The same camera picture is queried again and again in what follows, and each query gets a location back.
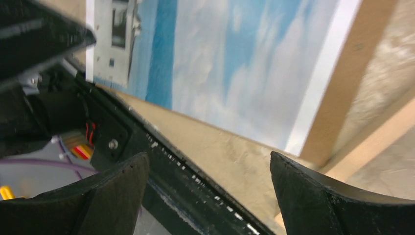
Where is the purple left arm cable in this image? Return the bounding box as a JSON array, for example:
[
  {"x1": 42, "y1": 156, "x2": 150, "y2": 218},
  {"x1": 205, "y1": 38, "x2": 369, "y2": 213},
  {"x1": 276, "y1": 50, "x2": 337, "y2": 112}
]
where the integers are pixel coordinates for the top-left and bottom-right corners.
[{"x1": 0, "y1": 139, "x2": 98, "y2": 181}]

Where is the building photo print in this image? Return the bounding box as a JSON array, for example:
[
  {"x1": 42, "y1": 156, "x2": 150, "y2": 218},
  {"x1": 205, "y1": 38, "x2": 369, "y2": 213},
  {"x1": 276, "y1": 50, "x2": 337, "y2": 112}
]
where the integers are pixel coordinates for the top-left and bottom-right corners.
[{"x1": 86, "y1": 0, "x2": 361, "y2": 155}]

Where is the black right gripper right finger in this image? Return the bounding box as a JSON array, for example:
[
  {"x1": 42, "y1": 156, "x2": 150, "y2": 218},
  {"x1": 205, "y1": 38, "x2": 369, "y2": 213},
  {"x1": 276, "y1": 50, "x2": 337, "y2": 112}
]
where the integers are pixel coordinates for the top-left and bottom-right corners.
[{"x1": 270, "y1": 152, "x2": 415, "y2": 235}]

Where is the light wooden picture frame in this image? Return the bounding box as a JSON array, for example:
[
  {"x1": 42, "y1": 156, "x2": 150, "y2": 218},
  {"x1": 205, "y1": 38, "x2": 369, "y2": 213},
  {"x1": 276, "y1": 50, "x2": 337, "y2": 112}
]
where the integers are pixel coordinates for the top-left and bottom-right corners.
[{"x1": 319, "y1": 87, "x2": 415, "y2": 182}]

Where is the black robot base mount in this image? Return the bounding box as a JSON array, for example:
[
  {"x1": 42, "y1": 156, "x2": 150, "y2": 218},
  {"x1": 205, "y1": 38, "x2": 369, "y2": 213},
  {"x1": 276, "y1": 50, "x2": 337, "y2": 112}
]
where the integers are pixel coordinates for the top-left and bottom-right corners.
[{"x1": 0, "y1": 65, "x2": 272, "y2": 235}]

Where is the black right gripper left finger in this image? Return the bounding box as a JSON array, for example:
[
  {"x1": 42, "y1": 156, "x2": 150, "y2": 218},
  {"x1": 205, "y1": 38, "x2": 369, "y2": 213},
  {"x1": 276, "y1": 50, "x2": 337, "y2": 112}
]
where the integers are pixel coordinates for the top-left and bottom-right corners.
[{"x1": 0, "y1": 153, "x2": 149, "y2": 235}]

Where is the brown backing board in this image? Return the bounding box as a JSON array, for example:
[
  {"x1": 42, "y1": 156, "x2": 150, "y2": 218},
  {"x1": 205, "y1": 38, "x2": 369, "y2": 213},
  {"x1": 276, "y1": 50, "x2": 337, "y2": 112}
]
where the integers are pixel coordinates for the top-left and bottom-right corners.
[{"x1": 300, "y1": 0, "x2": 397, "y2": 167}]

